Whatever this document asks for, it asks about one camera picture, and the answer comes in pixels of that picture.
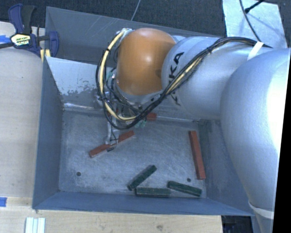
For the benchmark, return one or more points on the grey metal bin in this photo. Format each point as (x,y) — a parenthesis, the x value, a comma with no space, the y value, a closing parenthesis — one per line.
(120,160)

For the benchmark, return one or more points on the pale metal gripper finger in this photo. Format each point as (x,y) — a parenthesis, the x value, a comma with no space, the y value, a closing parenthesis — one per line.
(109,133)
(111,148)

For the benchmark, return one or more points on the pale wood flat board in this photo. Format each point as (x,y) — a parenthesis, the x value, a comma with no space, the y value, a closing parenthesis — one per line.
(12,125)

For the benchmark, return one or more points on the dark green flat block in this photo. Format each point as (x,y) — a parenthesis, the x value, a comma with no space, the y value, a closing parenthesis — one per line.
(153,192)
(141,177)
(184,188)

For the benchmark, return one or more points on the red-brown block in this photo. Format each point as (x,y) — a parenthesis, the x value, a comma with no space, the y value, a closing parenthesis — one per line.
(152,116)
(197,155)
(98,150)

